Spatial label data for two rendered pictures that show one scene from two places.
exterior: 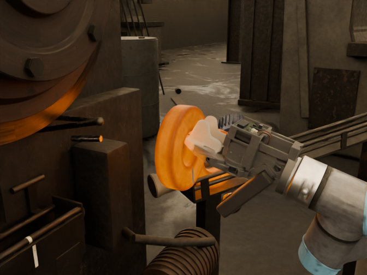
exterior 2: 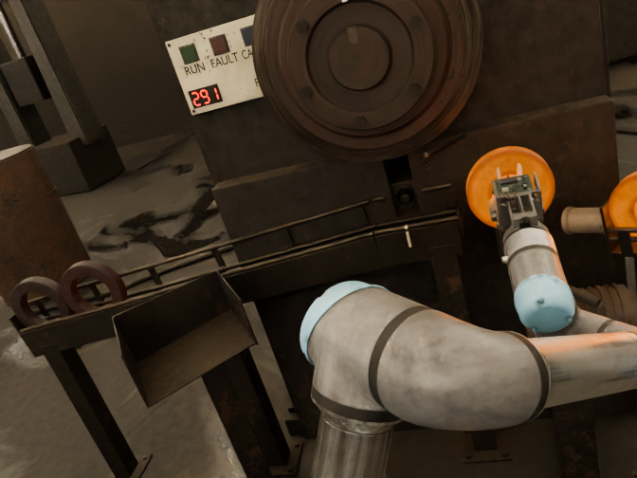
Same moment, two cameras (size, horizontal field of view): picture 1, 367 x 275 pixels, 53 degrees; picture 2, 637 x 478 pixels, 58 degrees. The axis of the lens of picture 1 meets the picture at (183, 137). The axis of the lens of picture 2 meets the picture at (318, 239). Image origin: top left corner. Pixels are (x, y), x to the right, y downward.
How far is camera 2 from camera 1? 0.93 m
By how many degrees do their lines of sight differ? 74
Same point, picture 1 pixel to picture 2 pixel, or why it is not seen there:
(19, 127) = (391, 151)
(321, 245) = not seen: hidden behind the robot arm
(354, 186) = (524, 269)
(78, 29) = (402, 89)
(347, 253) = not seen: hidden behind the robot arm
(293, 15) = not seen: outside the picture
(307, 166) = (515, 237)
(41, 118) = (410, 144)
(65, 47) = (387, 104)
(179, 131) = (482, 174)
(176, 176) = (481, 212)
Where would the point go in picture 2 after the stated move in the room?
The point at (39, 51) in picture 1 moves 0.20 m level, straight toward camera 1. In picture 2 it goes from (366, 111) to (287, 149)
